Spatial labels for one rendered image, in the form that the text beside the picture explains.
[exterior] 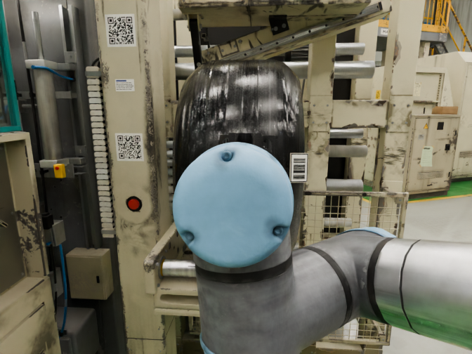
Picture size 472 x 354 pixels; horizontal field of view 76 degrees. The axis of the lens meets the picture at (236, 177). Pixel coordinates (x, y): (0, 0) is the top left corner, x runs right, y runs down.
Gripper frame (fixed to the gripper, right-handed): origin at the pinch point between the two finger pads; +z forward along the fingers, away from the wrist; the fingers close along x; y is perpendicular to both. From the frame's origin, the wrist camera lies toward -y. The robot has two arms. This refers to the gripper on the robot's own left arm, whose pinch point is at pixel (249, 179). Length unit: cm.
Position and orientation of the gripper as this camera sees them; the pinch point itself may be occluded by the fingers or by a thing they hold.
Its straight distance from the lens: 52.8
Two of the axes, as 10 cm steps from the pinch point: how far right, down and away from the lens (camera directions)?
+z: 0.8, -1.0, 9.9
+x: -10.0, -0.2, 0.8
